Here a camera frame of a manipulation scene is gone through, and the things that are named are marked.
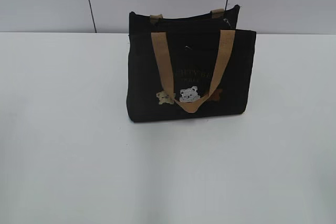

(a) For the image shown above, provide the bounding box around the black canvas tote bag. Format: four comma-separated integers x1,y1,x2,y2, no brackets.
126,5,256,123

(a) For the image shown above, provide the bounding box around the silver zipper pull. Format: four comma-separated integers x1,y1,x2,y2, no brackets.
223,18,233,29

